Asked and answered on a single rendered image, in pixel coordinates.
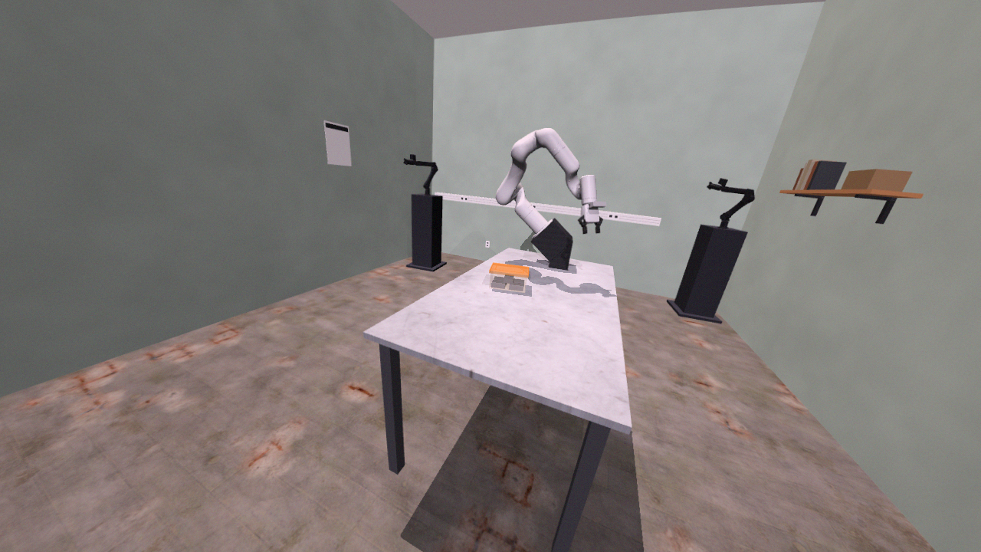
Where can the translucent orange box lid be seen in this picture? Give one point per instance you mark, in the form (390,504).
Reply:
(512,270)

